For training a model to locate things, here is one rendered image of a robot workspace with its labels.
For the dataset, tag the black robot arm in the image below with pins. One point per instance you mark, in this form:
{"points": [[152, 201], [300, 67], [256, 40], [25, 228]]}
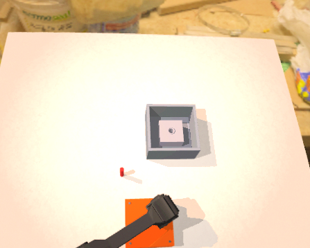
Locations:
{"points": [[160, 211]]}

